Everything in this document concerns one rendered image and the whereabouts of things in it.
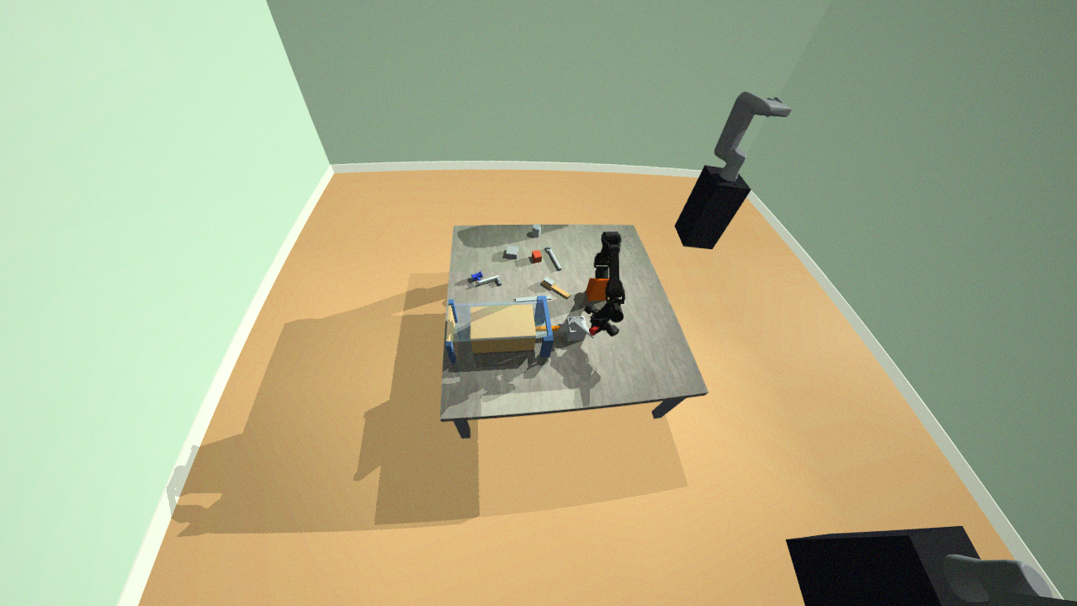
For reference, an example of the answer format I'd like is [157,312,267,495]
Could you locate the clear-panelled rack with blue frame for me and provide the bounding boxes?
[446,296,549,363]

